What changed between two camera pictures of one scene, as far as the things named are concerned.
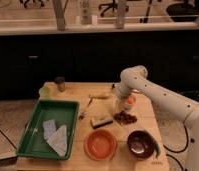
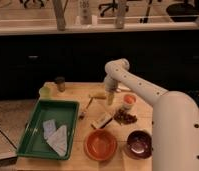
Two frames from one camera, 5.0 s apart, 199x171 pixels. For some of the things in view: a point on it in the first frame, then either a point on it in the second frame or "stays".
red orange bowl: (100, 144) stays
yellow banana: (99, 95) stays
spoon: (82, 114) stays
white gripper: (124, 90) to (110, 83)
